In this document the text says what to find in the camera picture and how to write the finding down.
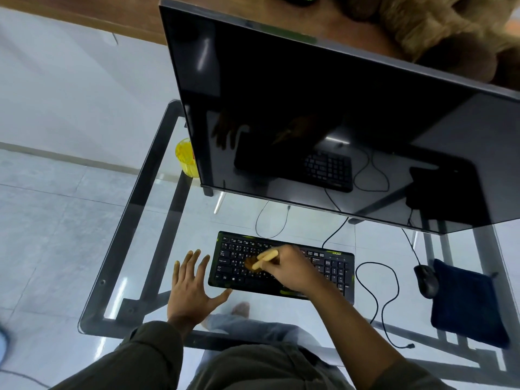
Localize person's right hand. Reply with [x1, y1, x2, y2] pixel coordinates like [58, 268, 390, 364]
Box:
[259, 244, 326, 299]

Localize person's left hand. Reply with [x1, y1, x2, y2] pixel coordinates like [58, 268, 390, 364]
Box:
[167, 249, 233, 330]

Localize yellow handled brush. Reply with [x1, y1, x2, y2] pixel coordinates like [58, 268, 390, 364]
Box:
[244, 248, 281, 272]

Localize black keyboard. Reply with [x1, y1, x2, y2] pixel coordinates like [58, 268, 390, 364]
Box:
[207, 230, 355, 306]

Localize person's left forearm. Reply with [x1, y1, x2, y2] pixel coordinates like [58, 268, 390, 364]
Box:
[167, 316, 198, 342]

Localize person's right forearm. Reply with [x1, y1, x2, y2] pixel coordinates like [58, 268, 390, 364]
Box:
[310, 279, 407, 390]

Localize person's legs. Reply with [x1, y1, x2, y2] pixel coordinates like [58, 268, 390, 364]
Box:
[194, 302, 346, 390]

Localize glass desk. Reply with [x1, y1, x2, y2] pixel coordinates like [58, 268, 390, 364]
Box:
[77, 100, 520, 378]

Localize black computer mouse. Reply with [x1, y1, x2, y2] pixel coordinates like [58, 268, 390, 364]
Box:
[413, 264, 440, 300]

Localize yellow plastic cup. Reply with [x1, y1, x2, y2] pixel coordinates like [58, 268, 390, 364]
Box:
[175, 138, 200, 178]

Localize dark blue cloth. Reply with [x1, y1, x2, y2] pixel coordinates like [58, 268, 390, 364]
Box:
[430, 258, 511, 350]

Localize black monitor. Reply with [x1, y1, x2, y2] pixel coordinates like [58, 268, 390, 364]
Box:
[159, 0, 520, 235]

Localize brown plush toy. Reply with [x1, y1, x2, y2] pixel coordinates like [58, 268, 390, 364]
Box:
[337, 0, 520, 92]

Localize brown wooden cabinet top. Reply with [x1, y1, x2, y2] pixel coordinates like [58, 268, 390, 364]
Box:
[0, 0, 407, 60]

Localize thin black loose cable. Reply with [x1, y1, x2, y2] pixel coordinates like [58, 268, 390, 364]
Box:
[255, 200, 291, 240]

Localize black mouse cable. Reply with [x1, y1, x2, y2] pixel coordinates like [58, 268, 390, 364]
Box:
[401, 227, 422, 267]

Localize black keyboard cable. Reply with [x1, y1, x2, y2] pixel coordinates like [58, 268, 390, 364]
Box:
[321, 216, 416, 350]

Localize black floor cable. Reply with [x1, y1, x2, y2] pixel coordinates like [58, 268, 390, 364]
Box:
[0, 368, 51, 389]

